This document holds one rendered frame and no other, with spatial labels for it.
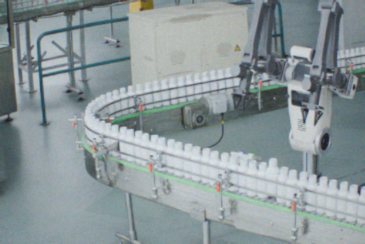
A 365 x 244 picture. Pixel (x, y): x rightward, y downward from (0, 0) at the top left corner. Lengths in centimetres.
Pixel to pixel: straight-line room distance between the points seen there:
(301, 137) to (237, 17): 397
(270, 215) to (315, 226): 27
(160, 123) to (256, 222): 167
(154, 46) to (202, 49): 53
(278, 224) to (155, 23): 426
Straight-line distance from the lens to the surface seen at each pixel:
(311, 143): 407
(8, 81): 866
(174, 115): 513
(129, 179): 417
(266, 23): 409
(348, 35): 952
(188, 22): 765
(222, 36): 787
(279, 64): 415
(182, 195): 390
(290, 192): 345
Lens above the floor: 241
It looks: 17 degrees down
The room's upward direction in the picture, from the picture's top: 4 degrees counter-clockwise
